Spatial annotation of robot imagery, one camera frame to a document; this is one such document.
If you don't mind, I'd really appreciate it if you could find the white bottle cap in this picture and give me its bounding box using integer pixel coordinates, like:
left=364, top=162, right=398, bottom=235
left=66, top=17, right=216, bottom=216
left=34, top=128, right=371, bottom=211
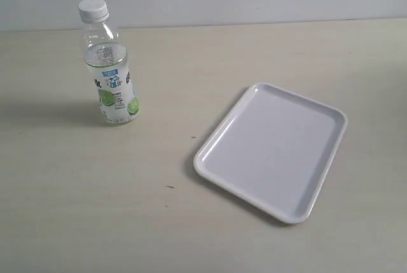
left=78, top=0, right=109, bottom=24

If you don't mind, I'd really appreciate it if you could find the clear plastic drink bottle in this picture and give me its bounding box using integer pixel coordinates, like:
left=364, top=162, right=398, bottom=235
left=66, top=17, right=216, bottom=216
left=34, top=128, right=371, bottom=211
left=82, top=19, right=140, bottom=125

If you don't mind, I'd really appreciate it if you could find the white rectangular plastic tray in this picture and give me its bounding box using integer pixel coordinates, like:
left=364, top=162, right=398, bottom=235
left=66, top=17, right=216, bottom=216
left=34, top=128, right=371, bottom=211
left=193, top=83, right=348, bottom=225

